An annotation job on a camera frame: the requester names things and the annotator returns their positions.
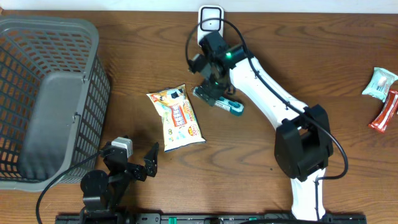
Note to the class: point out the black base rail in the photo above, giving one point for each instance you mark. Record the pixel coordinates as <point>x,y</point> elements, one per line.
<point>155,218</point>

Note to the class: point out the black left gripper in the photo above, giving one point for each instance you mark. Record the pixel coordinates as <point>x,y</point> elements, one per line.
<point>150,168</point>

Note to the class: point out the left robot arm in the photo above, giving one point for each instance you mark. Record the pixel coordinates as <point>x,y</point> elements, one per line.
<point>103,191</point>

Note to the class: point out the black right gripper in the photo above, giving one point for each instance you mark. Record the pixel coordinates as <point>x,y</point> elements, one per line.
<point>212,92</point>

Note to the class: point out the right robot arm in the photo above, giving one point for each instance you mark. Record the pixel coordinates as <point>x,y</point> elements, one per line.
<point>302,147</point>

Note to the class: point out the orange snack bar wrapper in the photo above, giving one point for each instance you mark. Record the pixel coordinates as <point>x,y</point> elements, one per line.
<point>381,121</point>

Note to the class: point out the light green wet wipes pack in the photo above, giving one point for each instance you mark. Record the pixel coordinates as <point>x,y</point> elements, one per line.
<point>380,84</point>

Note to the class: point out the yellow snack bag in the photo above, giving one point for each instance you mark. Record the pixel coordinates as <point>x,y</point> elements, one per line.
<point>180,126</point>

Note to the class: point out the grey plastic shopping basket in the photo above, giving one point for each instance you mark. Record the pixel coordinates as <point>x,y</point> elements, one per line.
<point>54,97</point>

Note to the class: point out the blue mouthwash bottle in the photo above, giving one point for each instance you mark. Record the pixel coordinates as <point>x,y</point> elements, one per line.
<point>232,107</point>

